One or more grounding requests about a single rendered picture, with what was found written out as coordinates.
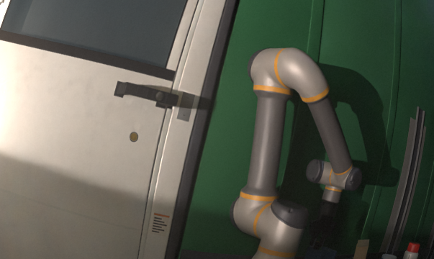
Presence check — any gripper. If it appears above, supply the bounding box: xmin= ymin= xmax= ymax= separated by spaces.
xmin=315 ymin=200 xmax=340 ymax=235

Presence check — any black door handle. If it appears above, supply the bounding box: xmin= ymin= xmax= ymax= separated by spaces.
xmin=114 ymin=81 xmax=180 ymax=109

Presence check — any green and white cab body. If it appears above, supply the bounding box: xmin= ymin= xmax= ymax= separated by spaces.
xmin=139 ymin=0 xmax=434 ymax=259

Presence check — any white cab door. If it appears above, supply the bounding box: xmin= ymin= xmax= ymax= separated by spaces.
xmin=0 ymin=0 xmax=207 ymax=259

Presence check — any tan cardboard piece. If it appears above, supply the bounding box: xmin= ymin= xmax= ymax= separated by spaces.
xmin=353 ymin=239 xmax=371 ymax=259

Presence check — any grey trim strip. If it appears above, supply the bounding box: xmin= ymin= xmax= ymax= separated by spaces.
xmin=379 ymin=106 xmax=428 ymax=255

